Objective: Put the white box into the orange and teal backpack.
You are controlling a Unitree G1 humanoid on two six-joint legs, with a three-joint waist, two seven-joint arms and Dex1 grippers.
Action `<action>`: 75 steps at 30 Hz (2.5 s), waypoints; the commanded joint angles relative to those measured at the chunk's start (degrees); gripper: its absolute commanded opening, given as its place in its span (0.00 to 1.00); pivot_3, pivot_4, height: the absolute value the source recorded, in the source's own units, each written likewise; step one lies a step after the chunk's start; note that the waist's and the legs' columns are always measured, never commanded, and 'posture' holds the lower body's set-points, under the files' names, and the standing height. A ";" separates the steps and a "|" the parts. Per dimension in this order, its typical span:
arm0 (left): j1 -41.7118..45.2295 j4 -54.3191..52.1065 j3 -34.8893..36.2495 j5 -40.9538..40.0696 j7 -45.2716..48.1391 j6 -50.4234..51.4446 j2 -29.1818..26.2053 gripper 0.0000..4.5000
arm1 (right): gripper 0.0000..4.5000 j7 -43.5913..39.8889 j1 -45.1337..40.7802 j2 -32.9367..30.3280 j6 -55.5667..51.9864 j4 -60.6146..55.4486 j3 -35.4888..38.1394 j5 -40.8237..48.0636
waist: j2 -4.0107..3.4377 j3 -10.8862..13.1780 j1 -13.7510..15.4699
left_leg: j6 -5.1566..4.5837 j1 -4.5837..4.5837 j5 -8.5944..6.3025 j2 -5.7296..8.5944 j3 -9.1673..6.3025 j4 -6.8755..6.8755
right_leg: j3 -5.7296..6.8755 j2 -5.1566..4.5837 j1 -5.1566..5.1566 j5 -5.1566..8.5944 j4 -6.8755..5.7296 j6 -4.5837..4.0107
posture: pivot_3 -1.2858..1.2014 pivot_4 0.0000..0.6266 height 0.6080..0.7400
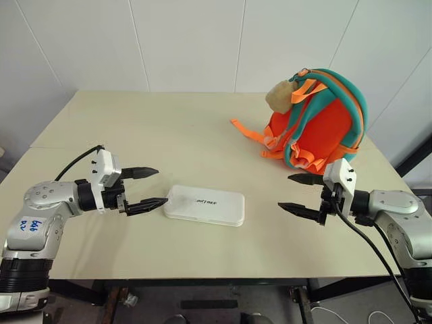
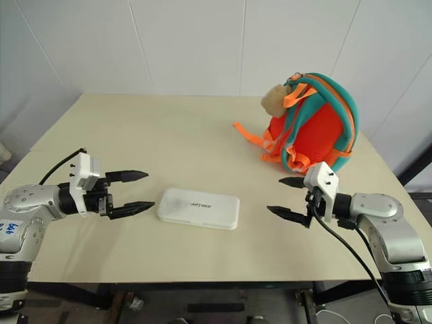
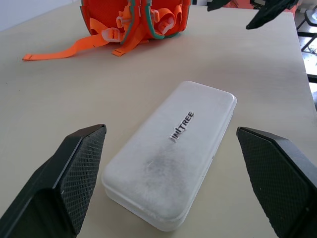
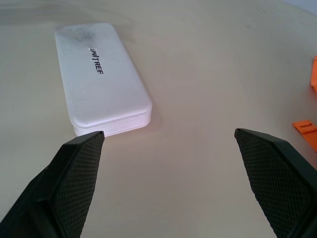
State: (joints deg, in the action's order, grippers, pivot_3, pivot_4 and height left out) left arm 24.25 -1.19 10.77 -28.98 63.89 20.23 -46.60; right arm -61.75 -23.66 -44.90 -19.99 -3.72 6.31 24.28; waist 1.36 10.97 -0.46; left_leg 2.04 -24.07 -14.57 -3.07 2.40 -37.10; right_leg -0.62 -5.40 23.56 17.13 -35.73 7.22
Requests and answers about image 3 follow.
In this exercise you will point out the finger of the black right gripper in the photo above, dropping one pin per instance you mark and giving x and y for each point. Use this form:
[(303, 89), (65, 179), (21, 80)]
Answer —
[(270, 13), (219, 3)]

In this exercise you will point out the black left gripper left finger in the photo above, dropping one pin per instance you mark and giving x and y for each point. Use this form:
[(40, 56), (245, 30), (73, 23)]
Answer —
[(49, 193)]

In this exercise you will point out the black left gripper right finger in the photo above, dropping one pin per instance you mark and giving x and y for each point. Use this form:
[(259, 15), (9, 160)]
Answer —
[(282, 183)]

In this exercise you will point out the white rectangular case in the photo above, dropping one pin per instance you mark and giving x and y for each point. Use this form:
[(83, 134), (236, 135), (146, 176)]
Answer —
[(171, 158)]

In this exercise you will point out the orange box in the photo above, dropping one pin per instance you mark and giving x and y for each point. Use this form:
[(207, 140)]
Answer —
[(242, 3)]

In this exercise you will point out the black metal chair frame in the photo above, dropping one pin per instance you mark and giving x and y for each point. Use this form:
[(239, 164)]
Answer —
[(308, 23)]

